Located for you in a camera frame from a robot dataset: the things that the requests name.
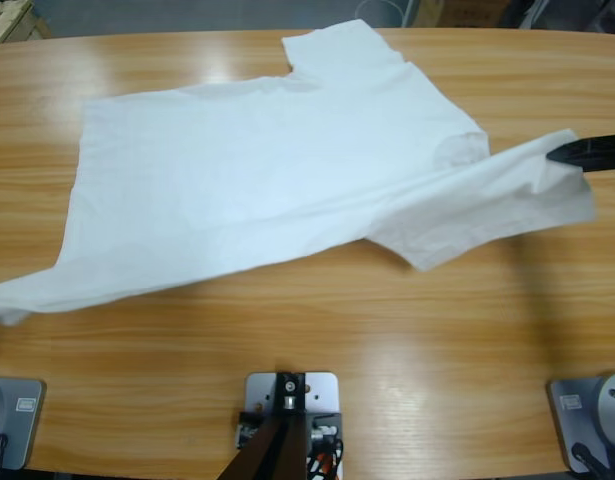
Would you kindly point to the white T-shirt with small print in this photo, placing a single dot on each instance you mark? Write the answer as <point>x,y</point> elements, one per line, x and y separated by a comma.
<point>237,175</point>

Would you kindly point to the brown cardboard box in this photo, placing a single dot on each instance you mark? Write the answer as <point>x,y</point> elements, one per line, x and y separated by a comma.
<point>457,12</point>

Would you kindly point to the white round hoop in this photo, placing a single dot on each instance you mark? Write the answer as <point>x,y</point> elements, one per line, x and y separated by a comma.
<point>367,7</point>

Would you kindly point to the grey white mount block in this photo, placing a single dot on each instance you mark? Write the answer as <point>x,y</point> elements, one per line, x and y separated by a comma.
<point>322,395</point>

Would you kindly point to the arm grey base plate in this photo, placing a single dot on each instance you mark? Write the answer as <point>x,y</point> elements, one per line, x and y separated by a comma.
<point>587,410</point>
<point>22,420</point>

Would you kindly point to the black chair base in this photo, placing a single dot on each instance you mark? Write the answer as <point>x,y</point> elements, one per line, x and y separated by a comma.
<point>562,15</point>

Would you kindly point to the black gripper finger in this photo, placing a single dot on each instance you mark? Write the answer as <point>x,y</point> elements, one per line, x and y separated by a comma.
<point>597,162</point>
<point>597,146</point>

